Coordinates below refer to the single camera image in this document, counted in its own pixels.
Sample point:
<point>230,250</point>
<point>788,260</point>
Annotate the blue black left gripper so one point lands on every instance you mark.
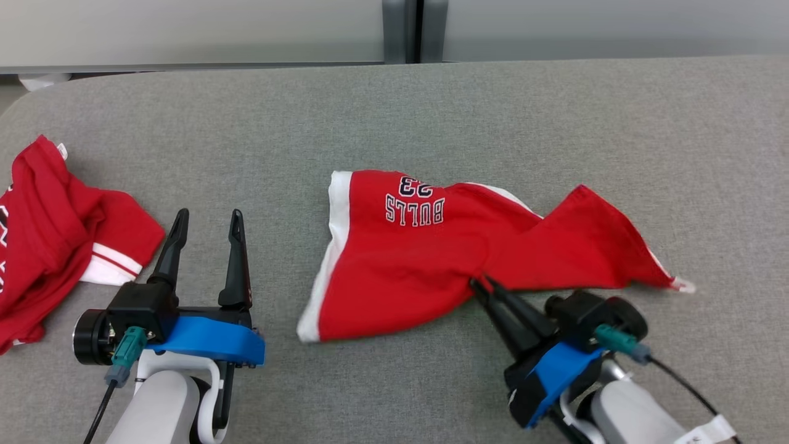
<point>209,339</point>

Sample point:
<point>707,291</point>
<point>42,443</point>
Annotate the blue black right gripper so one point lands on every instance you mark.
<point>558,373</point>

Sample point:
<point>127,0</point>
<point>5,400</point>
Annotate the red white Bulls shorts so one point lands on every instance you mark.
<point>431,271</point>

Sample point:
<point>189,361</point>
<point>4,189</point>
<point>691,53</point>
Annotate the red white basketball jersey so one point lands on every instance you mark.
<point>49,234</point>

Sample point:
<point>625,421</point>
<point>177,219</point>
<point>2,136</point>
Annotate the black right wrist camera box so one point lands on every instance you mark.
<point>582,314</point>

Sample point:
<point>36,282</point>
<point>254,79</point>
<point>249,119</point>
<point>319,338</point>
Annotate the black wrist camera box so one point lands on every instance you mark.
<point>145,305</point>
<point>582,314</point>

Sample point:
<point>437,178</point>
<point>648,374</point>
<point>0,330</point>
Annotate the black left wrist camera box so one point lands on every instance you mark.
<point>145,305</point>

